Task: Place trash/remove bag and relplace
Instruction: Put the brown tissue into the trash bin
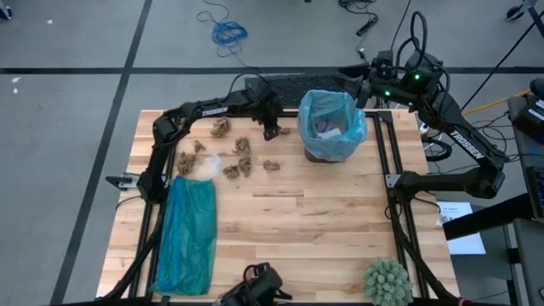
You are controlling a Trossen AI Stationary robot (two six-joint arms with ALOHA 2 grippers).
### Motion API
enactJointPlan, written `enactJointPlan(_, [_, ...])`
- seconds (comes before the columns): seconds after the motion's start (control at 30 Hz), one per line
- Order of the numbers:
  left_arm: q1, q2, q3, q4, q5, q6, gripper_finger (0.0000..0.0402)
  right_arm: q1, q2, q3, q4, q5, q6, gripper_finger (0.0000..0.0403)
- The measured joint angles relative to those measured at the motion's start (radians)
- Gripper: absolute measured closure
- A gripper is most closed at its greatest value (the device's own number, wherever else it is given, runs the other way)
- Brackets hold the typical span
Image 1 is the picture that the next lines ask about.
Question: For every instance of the clear plastic wrapper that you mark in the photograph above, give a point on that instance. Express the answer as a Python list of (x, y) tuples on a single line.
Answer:
[(330, 134)]

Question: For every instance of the white paper sheet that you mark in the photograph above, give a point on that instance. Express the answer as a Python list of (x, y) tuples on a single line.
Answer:
[(467, 245)]

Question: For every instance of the teal trash bag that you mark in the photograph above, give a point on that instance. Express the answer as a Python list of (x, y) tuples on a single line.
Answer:
[(187, 238)]

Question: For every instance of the dark grey trash bin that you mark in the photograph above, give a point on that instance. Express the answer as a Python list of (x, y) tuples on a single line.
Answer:
[(316, 159)]

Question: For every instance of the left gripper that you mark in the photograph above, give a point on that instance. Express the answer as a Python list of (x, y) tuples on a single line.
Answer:
[(268, 104)]

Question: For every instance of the black power strip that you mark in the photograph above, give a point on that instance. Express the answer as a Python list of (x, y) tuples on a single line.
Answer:
[(367, 26)]

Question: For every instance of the green succulent plant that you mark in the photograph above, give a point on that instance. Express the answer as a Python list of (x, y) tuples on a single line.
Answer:
[(387, 282)]

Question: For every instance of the black stand base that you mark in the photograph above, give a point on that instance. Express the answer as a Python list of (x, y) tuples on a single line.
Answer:
[(516, 13)]

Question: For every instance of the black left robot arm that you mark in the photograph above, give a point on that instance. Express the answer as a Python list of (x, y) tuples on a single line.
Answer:
[(212, 111)]

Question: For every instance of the black caster wheel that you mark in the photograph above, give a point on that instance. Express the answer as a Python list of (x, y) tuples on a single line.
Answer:
[(5, 13)]

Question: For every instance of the clear plastic film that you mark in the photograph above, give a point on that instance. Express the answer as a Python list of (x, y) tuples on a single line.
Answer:
[(211, 166)]

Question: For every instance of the grey cabinet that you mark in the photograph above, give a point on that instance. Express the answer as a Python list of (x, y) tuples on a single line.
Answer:
[(531, 263)]

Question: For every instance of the small brown paper ball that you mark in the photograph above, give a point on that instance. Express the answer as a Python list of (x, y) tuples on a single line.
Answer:
[(200, 146)]

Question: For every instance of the light blue trash bag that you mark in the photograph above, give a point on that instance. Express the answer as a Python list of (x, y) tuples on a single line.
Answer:
[(340, 144)]

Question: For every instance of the dark laptop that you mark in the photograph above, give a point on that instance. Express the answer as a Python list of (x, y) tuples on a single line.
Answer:
[(537, 191)]

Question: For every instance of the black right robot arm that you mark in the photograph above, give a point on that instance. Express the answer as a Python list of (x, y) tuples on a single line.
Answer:
[(467, 144)]

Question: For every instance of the black box with white label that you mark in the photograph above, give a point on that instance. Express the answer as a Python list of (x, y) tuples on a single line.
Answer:
[(527, 121)]

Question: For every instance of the white power adapter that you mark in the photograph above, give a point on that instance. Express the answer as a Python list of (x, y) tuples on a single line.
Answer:
[(423, 127)]

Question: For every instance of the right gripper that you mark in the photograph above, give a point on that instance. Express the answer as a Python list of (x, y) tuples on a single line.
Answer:
[(380, 83)]

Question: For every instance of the black perforated floor mat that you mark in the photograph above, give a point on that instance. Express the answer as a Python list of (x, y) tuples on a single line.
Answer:
[(306, 85)]

